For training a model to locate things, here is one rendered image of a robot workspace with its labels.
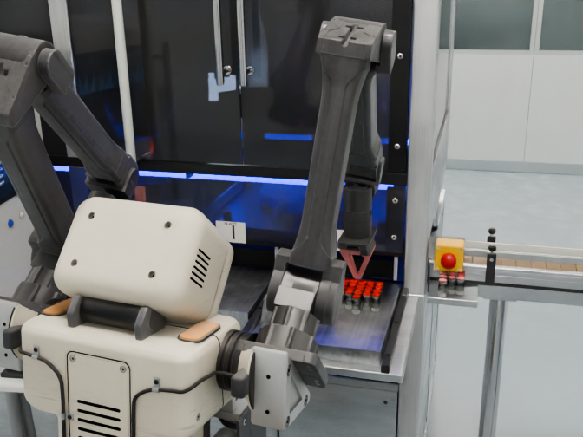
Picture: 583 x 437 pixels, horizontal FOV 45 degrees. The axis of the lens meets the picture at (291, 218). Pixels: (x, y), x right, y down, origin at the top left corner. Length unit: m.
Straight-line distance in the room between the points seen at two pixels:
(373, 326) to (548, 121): 4.88
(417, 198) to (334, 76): 0.86
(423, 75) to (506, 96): 4.68
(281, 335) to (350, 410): 1.16
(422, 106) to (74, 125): 0.90
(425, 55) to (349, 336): 0.69
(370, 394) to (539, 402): 1.24
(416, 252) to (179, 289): 1.01
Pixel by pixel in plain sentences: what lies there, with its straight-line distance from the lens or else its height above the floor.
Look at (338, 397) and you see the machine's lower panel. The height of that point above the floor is 0.53.
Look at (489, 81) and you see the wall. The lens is 6.37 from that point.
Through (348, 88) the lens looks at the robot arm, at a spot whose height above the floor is 1.54.
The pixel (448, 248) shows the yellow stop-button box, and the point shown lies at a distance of 1.83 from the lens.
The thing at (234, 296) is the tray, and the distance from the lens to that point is 1.88.
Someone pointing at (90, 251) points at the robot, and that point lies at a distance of 1.01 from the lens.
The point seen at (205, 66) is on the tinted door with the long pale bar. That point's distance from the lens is 1.86.
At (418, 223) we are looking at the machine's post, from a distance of 1.82.
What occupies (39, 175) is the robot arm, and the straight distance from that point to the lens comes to 1.07.
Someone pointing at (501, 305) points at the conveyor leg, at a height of 0.81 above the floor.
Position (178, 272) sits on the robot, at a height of 1.32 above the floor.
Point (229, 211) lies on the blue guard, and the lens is 1.92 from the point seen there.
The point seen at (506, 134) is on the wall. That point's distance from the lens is 6.46.
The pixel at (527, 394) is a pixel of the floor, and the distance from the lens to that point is 3.20.
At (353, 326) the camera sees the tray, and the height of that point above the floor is 0.88.
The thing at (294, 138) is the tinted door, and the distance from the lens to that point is 1.82.
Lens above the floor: 1.69
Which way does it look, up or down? 19 degrees down
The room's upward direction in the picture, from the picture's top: 1 degrees counter-clockwise
